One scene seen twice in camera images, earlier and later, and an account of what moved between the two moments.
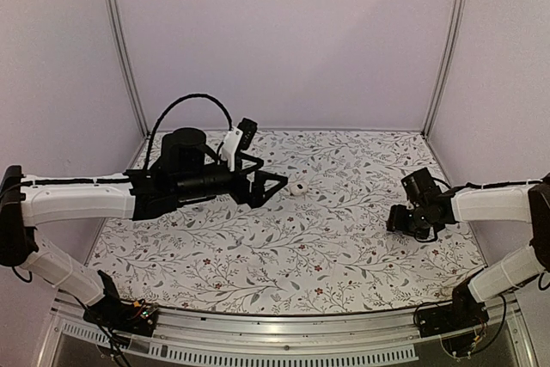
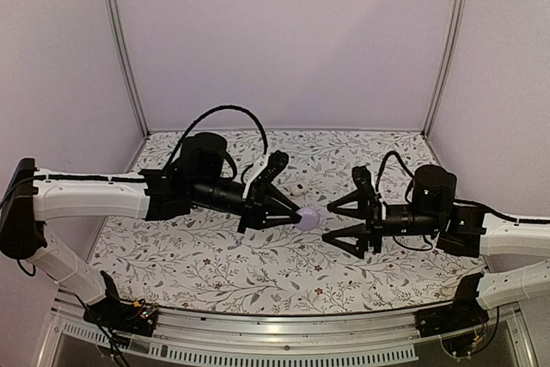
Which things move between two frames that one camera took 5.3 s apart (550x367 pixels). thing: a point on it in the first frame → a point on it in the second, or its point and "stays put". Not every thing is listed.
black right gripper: x=396 y=220 → x=370 y=214
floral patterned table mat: x=320 y=245 stays put
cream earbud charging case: x=298 y=189 stays put
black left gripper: x=254 y=197 → x=260 y=205
